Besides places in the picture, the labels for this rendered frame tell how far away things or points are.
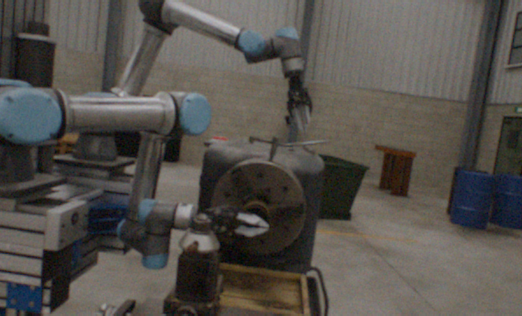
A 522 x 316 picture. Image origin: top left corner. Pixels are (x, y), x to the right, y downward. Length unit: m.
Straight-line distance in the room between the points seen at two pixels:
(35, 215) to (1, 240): 0.10
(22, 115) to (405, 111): 11.60
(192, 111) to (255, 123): 10.21
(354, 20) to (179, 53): 4.67
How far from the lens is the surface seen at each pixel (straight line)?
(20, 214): 1.11
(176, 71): 11.48
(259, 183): 1.40
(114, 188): 1.54
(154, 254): 1.25
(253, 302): 1.21
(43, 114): 0.99
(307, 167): 1.56
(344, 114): 11.71
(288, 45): 1.51
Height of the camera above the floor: 1.39
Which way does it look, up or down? 7 degrees down
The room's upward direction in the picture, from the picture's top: 7 degrees clockwise
